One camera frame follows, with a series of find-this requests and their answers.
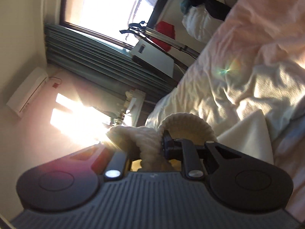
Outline cream white sweatpants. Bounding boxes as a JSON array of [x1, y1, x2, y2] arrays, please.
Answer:
[[105, 109, 275, 172]]

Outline pile of clothes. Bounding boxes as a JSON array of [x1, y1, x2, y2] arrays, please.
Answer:
[[180, 0, 238, 44]]

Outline white desk shelf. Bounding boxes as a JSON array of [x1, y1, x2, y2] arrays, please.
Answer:
[[108, 88, 146, 127]]

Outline teal curtain left panel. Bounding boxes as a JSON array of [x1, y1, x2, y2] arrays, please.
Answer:
[[44, 23, 177, 102]]

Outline white air conditioner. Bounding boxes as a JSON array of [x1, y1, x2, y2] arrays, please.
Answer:
[[7, 67, 49, 118]]

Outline white pink bed duvet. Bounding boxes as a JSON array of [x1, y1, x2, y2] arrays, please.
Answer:
[[146, 0, 304, 221]]

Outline red cloth on rack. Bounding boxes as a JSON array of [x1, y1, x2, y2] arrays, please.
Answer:
[[152, 21, 176, 53]]

